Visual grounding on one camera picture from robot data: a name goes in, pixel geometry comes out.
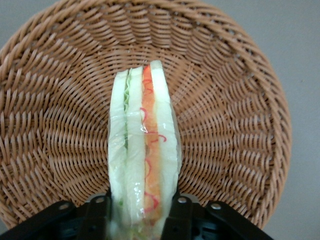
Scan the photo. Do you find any triangle sandwich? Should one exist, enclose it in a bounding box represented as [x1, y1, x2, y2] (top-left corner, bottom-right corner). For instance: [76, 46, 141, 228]
[106, 59, 180, 240]

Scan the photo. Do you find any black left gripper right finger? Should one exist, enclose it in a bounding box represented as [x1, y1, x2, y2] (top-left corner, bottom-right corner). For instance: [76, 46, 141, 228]
[161, 193, 273, 240]

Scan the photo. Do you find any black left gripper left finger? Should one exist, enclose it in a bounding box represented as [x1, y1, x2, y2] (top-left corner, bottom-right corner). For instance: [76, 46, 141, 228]
[0, 193, 113, 240]

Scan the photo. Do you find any round brown wicker basket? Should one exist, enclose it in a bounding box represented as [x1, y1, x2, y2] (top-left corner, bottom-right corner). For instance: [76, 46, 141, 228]
[0, 0, 293, 231]

